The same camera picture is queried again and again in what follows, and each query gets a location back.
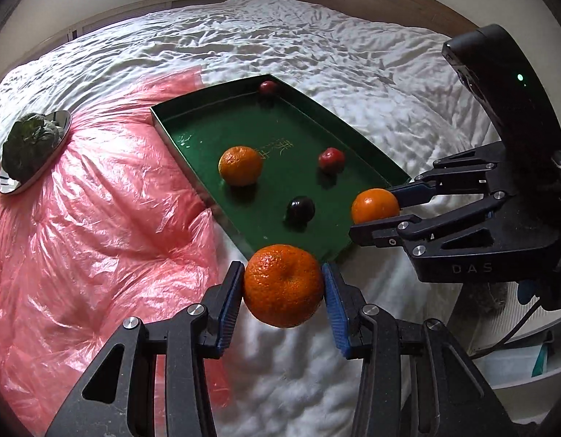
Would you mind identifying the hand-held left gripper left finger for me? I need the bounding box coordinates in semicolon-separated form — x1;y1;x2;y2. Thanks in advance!
44;261;245;437

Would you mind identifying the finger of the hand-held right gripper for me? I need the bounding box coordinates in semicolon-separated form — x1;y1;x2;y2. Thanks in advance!
390;142;509;208
348;191;509;260

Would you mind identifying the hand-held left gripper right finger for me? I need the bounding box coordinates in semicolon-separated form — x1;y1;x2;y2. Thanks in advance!
322;263;518;437

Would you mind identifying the orange mandarin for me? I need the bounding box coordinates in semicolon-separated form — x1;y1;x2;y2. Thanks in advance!
351;188;400;225
218;146;264;187
243;244;325;328

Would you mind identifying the dark purple plum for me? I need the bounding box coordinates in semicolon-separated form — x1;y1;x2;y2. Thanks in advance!
287;196;316;224

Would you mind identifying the green cardboard tray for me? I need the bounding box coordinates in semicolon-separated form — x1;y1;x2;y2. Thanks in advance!
150;74;412;265

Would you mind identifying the white cabinet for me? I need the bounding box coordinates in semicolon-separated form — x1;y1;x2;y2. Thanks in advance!
449;277;561;390

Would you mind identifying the pink plastic sheet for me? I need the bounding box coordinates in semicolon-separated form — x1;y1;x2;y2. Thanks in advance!
0;67;231;437

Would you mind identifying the white bed quilt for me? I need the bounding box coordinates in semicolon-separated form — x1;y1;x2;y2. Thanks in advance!
0;0;504;437

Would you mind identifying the shiny metal plate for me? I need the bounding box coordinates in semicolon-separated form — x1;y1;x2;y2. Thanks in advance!
0;110;73;196

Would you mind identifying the dark green leafy vegetable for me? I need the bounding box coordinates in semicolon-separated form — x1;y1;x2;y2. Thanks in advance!
1;113;66;182

